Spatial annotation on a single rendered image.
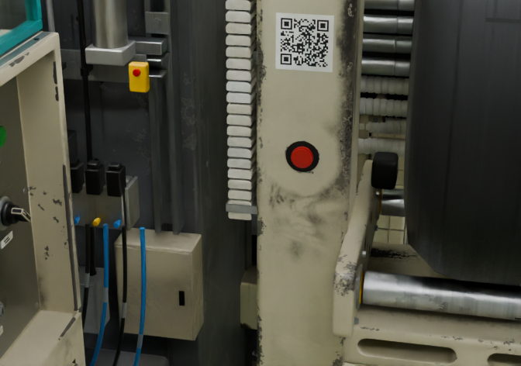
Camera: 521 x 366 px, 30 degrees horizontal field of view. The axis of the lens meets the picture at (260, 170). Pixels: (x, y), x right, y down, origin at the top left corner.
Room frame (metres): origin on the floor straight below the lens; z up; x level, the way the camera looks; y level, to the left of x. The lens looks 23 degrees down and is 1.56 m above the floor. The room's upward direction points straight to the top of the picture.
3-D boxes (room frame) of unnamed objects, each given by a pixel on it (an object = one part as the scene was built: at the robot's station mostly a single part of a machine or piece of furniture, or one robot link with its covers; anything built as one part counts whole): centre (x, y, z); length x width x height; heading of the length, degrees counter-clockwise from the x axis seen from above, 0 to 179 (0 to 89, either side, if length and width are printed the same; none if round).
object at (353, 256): (1.29, -0.15, 0.90); 0.40 x 0.03 x 0.10; 168
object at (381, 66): (1.67, -0.18, 1.05); 0.20 x 0.15 x 0.30; 78
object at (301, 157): (1.22, -0.06, 1.06); 0.03 x 0.02 x 0.03; 78
